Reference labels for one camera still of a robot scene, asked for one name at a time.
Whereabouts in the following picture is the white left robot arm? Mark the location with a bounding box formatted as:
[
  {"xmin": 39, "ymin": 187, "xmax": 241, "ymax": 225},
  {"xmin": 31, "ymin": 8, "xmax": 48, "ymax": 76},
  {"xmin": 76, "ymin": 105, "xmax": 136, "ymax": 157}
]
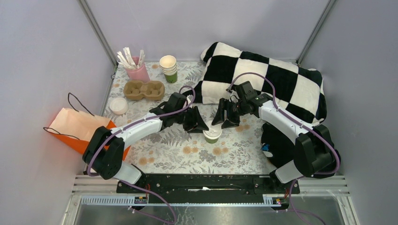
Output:
[{"xmin": 83, "ymin": 92, "xmax": 209, "ymax": 193}]

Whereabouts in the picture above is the black cloth bundle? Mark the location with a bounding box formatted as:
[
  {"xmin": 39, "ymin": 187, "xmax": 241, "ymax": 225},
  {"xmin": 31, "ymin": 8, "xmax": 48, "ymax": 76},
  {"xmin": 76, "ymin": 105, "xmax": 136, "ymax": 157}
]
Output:
[{"xmin": 261, "ymin": 123, "xmax": 314, "ymax": 176}]

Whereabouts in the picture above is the black white checkered blanket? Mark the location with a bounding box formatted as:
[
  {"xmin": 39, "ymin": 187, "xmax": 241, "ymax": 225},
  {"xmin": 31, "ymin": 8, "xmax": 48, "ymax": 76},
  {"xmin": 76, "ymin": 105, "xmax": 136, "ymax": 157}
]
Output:
[{"xmin": 183, "ymin": 42, "xmax": 327, "ymax": 123}]

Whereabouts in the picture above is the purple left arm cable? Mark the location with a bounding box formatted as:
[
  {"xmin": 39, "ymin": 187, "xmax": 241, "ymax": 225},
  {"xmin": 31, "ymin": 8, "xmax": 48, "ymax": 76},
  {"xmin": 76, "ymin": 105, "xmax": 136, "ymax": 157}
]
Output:
[{"xmin": 86, "ymin": 85, "xmax": 197, "ymax": 225}]

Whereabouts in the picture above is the white plastic cup lid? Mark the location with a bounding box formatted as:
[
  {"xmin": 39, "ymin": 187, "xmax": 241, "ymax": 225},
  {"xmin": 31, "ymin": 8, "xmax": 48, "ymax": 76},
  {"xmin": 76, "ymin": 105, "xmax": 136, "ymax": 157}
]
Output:
[{"xmin": 203, "ymin": 122, "xmax": 222, "ymax": 140}]

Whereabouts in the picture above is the orange paper bag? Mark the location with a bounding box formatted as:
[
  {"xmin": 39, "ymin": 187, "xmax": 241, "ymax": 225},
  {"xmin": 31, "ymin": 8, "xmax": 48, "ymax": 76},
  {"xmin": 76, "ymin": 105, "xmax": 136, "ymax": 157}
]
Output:
[{"xmin": 43, "ymin": 93, "xmax": 116, "ymax": 155}]

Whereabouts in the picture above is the green paper coffee cup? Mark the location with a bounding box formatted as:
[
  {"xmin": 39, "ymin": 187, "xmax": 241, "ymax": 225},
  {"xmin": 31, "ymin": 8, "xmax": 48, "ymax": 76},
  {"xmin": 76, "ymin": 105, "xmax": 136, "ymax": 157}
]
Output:
[{"xmin": 203, "ymin": 133, "xmax": 221, "ymax": 144}]

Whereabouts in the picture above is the stack of green paper cups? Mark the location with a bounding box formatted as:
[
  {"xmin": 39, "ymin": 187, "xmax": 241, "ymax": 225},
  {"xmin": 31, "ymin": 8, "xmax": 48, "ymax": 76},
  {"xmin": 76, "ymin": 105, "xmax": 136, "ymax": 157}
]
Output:
[{"xmin": 159, "ymin": 55, "xmax": 177, "ymax": 83}]

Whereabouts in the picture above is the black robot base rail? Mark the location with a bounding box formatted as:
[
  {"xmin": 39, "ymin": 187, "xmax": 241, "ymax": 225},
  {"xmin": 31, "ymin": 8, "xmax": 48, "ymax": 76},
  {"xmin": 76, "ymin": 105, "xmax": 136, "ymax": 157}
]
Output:
[{"xmin": 135, "ymin": 173, "xmax": 291, "ymax": 204}]

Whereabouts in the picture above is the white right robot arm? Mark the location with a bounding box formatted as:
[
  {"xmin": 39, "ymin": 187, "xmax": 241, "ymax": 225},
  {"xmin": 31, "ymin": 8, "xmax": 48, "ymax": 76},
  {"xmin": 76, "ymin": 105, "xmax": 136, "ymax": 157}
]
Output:
[{"xmin": 212, "ymin": 81, "xmax": 340, "ymax": 193}]

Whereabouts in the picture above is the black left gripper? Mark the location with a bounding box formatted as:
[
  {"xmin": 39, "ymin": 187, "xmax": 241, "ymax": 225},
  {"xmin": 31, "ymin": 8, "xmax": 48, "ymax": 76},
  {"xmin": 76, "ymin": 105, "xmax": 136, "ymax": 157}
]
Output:
[{"xmin": 174, "ymin": 105, "xmax": 209, "ymax": 133}]

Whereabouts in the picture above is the floral patterned table mat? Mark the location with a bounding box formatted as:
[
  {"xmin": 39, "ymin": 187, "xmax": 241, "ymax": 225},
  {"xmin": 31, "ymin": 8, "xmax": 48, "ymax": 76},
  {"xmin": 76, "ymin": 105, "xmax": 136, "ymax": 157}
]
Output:
[{"xmin": 104, "ymin": 61, "xmax": 276, "ymax": 174}]

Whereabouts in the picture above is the pink straw holder cup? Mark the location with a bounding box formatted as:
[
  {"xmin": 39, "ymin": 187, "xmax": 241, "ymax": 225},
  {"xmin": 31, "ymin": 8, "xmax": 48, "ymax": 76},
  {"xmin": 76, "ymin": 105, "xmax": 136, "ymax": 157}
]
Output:
[{"xmin": 125, "ymin": 63, "xmax": 151, "ymax": 83}]

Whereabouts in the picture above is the brown cardboard cup carrier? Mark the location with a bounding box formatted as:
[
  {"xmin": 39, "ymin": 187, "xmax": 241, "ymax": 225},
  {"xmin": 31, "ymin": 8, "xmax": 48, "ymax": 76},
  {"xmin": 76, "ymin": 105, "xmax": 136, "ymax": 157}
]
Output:
[{"xmin": 123, "ymin": 80, "xmax": 165, "ymax": 101}]

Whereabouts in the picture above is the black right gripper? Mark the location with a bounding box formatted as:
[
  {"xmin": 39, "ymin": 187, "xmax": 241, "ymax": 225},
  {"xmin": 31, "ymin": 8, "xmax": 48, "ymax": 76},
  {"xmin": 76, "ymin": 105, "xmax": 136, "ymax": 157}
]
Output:
[{"xmin": 211, "ymin": 97, "xmax": 247, "ymax": 129}]

